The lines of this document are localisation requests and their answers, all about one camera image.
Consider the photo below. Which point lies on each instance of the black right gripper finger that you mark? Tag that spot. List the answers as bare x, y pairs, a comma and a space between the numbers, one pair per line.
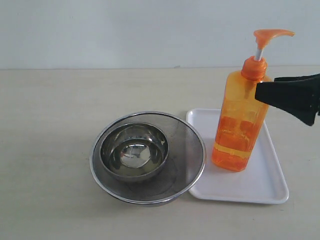
297, 78
300, 98

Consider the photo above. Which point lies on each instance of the orange pump soap bottle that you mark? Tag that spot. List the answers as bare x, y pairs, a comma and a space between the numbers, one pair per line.
241, 115

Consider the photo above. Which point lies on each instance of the small stainless steel bowl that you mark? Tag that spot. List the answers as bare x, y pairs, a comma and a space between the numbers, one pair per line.
134, 152

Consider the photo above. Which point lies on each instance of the white rectangular plastic tray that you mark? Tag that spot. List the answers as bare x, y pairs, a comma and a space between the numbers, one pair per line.
262, 182

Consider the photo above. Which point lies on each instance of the steel mesh strainer basket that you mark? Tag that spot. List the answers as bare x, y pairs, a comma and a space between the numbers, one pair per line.
184, 165

